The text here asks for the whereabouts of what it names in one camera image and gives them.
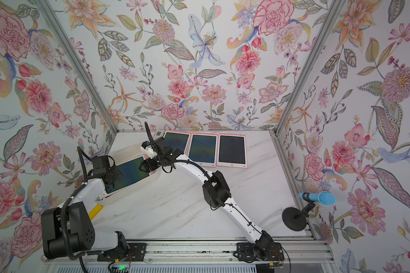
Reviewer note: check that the pink writing tablet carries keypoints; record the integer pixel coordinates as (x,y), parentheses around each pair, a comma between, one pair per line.
(202,149)
(232,151)
(177,140)

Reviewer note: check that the yellow sticky tape strip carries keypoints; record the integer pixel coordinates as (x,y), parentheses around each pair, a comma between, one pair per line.
(95,211)

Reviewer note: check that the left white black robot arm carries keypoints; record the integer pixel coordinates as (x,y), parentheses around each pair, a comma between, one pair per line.
(67,230)

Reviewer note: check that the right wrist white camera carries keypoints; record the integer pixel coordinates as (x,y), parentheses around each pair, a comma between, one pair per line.
(147,148)

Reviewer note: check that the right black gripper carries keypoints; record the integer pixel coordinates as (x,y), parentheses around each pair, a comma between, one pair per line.
(146,164)

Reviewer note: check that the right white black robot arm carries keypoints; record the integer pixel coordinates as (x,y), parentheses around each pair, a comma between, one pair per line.
(222,194)

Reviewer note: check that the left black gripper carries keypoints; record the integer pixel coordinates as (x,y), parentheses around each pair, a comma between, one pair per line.
(113,168)

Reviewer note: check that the blue microphone on stand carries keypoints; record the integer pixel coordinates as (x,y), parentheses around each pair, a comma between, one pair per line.
(296,219)

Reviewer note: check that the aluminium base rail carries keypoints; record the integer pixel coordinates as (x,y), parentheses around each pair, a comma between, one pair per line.
(287,250)

